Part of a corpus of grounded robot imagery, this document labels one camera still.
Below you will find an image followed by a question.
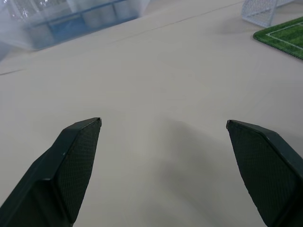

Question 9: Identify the green toy soccer field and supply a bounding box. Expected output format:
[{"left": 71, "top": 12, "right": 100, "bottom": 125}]
[{"left": 252, "top": 17, "right": 303, "bottom": 60}]

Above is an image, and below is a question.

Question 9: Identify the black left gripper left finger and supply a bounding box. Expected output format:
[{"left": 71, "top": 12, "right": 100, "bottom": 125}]
[{"left": 0, "top": 117, "right": 103, "bottom": 227}]

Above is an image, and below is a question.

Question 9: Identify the clear plastic storage bin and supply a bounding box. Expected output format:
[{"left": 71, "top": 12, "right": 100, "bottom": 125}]
[{"left": 9, "top": 0, "right": 150, "bottom": 52}]

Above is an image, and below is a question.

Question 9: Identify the white toy goal net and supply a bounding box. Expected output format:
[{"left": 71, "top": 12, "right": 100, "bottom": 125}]
[{"left": 241, "top": 0, "right": 296, "bottom": 27}]

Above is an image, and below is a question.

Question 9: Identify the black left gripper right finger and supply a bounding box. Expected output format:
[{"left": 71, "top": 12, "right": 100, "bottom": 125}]
[{"left": 226, "top": 119, "right": 303, "bottom": 227}]

